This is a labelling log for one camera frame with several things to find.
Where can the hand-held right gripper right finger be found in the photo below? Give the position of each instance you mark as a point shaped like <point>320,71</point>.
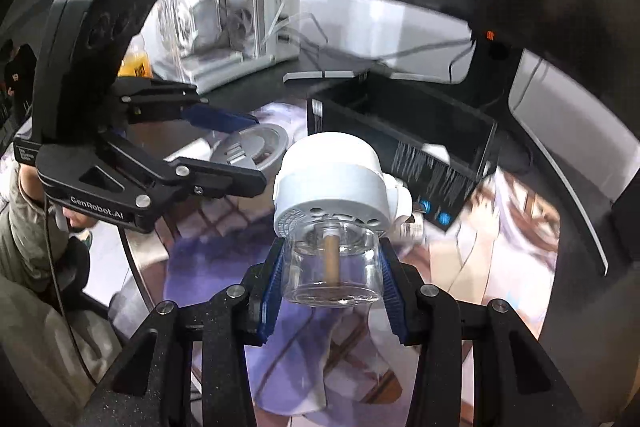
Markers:
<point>396,302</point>

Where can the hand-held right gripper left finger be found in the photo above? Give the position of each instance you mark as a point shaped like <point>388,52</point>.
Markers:
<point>270,294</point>

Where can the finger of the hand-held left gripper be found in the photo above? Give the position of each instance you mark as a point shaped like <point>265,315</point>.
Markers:
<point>230,182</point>
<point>225,119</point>

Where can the white device with clear cup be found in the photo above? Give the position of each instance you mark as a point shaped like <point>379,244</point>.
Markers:
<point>330,187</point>

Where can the black printed cardboard box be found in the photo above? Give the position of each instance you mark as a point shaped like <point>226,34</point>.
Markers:
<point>400,122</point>

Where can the person's left forearm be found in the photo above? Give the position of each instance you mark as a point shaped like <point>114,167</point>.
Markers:
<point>25,247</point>

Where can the person's left hand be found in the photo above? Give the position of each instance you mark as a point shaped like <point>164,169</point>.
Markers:
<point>30,184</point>

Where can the grey round lid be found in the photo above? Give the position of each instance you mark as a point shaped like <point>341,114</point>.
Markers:
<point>260,142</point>

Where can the printed desk mat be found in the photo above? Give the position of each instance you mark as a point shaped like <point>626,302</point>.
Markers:
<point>210,267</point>

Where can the plastic bottle with orange label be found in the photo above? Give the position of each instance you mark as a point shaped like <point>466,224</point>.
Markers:
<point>136,62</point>

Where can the white plug adapter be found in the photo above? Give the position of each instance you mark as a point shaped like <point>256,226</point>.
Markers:
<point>400,202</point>

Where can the small white device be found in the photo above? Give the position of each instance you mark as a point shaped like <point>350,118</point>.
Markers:
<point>436,153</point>

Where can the person's clothed leg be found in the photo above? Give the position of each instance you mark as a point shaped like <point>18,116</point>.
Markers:
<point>40,347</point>

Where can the black monitor stand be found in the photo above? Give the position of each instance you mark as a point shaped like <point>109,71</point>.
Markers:
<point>492,72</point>

